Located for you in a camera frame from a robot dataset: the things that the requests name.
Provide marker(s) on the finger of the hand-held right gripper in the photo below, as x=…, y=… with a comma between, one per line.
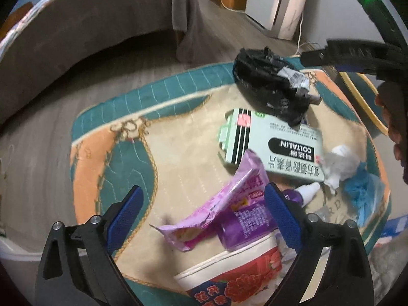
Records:
x=357, y=46
x=338, y=60

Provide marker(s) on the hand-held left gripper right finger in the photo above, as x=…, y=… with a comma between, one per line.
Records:
x=280, y=210

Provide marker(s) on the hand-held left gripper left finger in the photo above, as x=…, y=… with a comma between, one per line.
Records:
x=127, y=213

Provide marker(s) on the purple bottle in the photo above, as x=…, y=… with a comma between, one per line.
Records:
x=248, y=223

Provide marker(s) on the yellow rimmed teal bin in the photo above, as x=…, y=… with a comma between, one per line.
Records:
x=361, y=98

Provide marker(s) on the purple snack wrapper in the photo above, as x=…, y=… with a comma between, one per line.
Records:
x=223, y=204

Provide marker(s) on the white tissue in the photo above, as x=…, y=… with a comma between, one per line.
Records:
x=341, y=165

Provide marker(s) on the black plastic bag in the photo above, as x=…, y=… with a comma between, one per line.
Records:
x=264, y=79

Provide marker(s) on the green medicine box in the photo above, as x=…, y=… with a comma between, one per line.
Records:
x=287, y=134

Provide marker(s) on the red instant noodle cup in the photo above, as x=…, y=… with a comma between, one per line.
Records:
x=242, y=280

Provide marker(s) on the blue plastic wrapper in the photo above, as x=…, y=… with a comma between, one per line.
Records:
x=360, y=191

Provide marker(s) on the person's right hand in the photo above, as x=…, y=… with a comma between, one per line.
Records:
x=393, y=114

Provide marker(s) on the teal and orange patterned rug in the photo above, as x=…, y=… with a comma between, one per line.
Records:
x=178, y=153

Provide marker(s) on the white air purifier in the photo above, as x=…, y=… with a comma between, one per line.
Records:
x=264, y=3

